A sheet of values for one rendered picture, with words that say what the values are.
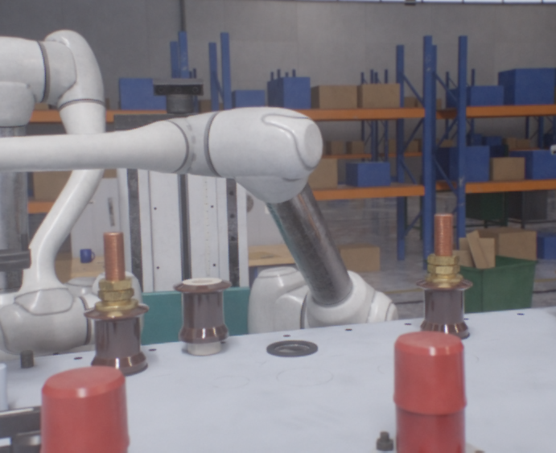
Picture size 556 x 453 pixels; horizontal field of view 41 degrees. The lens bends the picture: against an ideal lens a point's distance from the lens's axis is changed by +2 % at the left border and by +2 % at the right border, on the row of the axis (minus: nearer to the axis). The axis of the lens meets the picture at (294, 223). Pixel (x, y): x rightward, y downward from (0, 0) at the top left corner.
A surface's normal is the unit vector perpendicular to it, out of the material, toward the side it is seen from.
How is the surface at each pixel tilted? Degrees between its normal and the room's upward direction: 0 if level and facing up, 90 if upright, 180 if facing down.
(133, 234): 90
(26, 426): 90
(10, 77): 104
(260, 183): 139
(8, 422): 90
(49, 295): 62
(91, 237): 90
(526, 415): 0
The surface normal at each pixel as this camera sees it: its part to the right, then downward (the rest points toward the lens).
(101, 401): 0.66, 0.04
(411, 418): -0.68, 0.11
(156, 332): 0.15, 0.11
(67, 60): 0.62, -0.32
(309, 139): 0.87, -0.04
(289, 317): -0.37, 0.00
